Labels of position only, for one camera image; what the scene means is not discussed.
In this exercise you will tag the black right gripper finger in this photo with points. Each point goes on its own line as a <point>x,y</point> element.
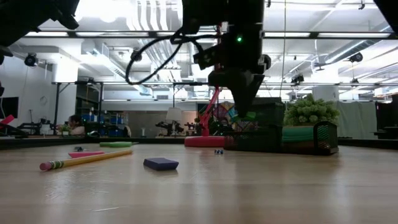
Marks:
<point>253,93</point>
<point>241,99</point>

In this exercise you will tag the small blue binder clip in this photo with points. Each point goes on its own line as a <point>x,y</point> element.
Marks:
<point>79,149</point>
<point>219,152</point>

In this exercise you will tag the blue eraser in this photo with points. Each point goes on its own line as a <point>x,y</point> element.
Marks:
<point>161,163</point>

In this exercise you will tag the pink eraser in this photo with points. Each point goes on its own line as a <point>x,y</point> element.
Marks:
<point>85,154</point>

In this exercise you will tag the yellow pencil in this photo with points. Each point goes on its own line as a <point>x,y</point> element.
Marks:
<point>87,160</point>

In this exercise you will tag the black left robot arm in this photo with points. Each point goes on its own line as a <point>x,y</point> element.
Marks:
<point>25,15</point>

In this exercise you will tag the black mesh desk organizer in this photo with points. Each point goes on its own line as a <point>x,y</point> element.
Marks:
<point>267,137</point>

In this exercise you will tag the colourful patterned panel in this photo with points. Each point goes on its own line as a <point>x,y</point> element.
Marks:
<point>228,113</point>

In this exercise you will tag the red desk lamp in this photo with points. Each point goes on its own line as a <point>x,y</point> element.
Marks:
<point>205,141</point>

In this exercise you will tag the green artificial potted plant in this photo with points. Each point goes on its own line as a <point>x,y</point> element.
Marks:
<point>311,112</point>

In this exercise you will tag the black ceiling spotlight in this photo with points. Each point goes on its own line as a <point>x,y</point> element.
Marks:
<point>136,55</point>
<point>31,59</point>
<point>356,57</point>

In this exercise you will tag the person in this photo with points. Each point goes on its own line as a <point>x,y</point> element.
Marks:
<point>76,124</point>

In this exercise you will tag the black metal rack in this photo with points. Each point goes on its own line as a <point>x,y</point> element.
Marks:
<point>57,105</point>

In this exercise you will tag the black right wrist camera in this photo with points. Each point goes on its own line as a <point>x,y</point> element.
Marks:
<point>205,57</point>

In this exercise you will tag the black aluminium table frame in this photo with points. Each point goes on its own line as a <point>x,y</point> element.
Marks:
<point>155,140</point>

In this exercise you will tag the black wall monitor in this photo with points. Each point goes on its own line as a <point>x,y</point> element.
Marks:
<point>8,107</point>

